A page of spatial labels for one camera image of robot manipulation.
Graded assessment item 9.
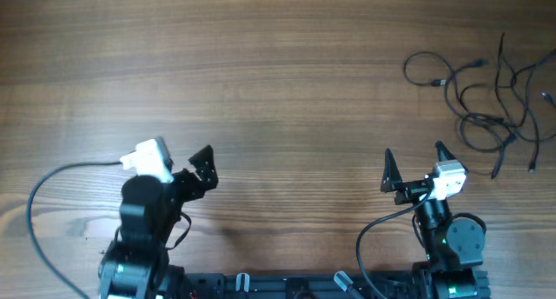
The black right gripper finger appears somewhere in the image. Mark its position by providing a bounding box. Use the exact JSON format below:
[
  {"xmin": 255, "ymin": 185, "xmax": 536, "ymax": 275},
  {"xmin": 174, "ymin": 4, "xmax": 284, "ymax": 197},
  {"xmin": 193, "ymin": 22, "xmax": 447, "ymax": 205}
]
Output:
[
  {"xmin": 434, "ymin": 141, "xmax": 467, "ymax": 173},
  {"xmin": 381, "ymin": 148, "xmax": 403, "ymax": 193}
]

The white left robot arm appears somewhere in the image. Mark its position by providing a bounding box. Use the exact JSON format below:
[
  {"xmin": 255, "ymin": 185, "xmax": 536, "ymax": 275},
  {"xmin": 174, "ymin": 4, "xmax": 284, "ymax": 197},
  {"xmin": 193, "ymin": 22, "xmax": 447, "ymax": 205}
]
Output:
[{"xmin": 98, "ymin": 145, "xmax": 218, "ymax": 298}]

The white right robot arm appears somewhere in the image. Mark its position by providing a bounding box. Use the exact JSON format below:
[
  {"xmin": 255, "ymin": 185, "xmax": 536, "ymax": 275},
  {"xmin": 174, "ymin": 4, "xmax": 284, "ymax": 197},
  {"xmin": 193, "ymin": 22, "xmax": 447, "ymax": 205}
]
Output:
[{"xmin": 381, "ymin": 141, "xmax": 491, "ymax": 298}]

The black usb cable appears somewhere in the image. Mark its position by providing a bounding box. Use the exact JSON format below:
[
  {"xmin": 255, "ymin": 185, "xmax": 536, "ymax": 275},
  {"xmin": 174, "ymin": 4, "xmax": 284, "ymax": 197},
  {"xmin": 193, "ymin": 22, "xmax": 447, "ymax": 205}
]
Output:
[
  {"xmin": 493, "ymin": 31, "xmax": 556, "ymax": 175},
  {"xmin": 401, "ymin": 50, "xmax": 522, "ymax": 130},
  {"xmin": 442, "ymin": 58, "xmax": 519, "ymax": 180}
]

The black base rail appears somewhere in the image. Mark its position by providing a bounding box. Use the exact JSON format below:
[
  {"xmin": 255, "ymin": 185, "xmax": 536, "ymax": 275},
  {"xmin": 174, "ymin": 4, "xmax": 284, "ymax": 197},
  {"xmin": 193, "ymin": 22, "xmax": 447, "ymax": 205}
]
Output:
[{"xmin": 186, "ymin": 271, "xmax": 420, "ymax": 299}]

